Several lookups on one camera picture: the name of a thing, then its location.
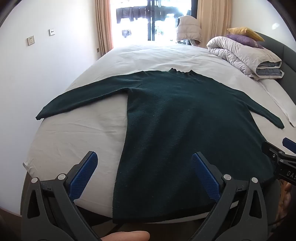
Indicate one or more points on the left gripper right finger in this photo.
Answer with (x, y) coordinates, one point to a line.
(239, 212)

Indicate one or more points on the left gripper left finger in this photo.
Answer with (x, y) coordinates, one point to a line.
(49, 211)

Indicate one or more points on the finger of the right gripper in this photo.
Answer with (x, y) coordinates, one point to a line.
(289, 144)
(273, 152)

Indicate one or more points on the dark green knit sweater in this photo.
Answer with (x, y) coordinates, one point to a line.
(170, 116)

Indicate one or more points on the person right hand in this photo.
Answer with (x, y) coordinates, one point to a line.
(288, 199)

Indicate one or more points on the person left hand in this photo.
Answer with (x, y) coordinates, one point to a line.
(127, 236)

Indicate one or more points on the white pillow on bed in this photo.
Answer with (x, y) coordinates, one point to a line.
(281, 98)

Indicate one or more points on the white bed sheet mattress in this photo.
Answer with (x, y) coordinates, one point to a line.
(64, 139)

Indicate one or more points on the folded grey white duvet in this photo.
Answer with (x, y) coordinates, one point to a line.
(253, 62)

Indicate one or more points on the dark grey bed headboard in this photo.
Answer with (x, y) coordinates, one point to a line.
(288, 57)

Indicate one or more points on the purple pillow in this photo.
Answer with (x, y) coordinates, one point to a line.
(245, 41)

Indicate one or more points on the yellow pillow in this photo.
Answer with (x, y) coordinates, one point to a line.
(245, 31)

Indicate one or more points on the right beige curtain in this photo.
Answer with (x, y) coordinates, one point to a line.
(214, 17)

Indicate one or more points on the beige curtain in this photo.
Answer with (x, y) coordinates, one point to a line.
(214, 17)
(103, 22)

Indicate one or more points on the beige puffer vest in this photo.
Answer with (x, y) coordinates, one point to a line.
(188, 28)

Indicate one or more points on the dark hanging laundry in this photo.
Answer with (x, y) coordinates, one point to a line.
(160, 13)

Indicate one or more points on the black framed balcony door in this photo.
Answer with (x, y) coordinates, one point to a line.
(147, 29)

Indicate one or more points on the left beige curtain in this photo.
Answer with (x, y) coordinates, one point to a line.
(103, 22)

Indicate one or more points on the white wall socket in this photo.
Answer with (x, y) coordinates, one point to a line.
(31, 40)

